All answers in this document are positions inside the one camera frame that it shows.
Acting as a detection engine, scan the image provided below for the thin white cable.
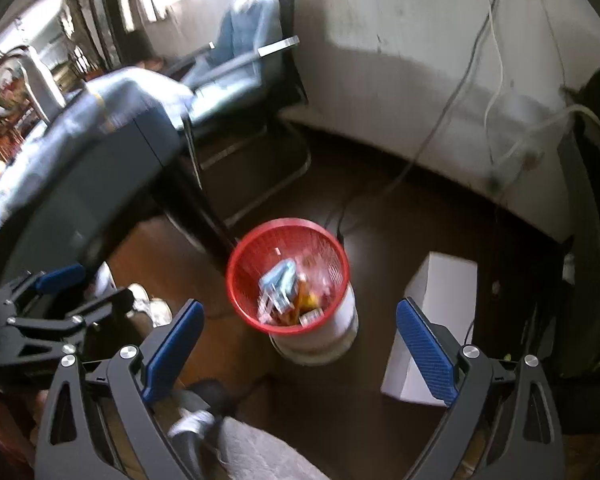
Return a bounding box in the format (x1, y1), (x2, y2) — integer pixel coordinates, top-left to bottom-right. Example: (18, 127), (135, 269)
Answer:
(484, 0), (507, 167)

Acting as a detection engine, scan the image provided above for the blue cushioned metal chair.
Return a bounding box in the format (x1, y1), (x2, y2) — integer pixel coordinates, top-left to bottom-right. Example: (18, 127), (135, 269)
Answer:
(167, 0), (313, 228)

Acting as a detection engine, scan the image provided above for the white cardboard box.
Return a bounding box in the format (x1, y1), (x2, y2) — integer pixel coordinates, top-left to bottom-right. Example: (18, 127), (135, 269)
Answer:
(380, 251), (479, 407)

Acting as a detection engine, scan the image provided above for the black cable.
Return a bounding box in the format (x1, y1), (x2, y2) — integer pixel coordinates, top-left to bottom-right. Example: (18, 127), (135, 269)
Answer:
(325, 199), (352, 242)

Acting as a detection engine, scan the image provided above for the silver metal bottle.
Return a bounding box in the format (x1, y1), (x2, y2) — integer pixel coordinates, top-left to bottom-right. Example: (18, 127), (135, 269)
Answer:
(17, 47), (67, 123)

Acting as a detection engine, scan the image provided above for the thick white cable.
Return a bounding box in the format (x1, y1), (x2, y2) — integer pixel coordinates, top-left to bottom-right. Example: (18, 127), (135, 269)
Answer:
(494, 104), (600, 182)

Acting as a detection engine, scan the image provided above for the white shoe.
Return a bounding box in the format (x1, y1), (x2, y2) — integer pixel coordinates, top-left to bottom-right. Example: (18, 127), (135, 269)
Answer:
(130, 284), (173, 328)

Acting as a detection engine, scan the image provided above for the blue plastic wrapper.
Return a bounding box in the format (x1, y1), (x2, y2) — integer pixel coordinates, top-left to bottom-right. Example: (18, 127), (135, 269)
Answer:
(258, 259), (298, 311)

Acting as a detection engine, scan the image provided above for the dark tall wooden cabinet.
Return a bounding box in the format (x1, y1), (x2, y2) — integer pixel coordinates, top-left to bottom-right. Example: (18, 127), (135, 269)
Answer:
(82, 0), (131, 71)

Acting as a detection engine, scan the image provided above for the white plastic bucket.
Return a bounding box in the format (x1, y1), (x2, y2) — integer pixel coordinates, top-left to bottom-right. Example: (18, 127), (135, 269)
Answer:
(269, 285), (359, 367)

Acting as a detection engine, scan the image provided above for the person's sneaker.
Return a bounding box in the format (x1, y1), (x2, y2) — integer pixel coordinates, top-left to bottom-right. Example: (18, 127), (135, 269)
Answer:
(169, 407), (217, 453)

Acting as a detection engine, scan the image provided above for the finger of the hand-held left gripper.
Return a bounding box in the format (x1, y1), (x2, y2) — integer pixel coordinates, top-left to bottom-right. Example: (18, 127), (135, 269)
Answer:
(0, 263), (87, 317)
(0, 285), (136, 366)

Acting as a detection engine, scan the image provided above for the blue striped tablecloth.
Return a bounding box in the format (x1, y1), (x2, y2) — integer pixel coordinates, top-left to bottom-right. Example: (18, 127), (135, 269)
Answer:
(0, 66), (193, 246)

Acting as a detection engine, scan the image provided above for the round embroidered table screen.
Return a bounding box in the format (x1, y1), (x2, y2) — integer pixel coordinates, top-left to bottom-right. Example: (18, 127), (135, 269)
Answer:
(0, 45), (36, 161)

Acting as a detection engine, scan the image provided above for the person's grey trouser leg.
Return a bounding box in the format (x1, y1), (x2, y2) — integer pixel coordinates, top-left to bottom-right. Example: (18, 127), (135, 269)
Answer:
(215, 417), (331, 480)

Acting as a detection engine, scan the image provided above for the orange snack packet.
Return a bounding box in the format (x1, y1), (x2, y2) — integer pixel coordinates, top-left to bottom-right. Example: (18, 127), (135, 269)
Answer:
(294, 280), (322, 312)

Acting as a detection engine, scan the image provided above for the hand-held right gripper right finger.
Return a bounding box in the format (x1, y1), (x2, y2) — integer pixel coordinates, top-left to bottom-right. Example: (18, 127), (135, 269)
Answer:
(396, 297), (566, 480)

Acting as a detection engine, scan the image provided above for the blue chair cushion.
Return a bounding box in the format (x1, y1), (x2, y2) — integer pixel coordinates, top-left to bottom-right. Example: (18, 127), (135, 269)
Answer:
(180, 0), (281, 128)

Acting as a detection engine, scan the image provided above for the grey cable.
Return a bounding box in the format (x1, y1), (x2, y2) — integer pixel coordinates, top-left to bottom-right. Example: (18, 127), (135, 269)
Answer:
(325, 0), (506, 241)

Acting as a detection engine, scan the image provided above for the red plastic mesh basket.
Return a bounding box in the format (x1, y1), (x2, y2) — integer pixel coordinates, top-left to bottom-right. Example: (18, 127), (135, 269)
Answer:
(225, 217), (351, 336)

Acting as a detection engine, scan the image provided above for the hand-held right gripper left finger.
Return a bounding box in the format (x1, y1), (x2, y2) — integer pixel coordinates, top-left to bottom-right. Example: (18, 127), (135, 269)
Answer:
(34, 299), (206, 480)

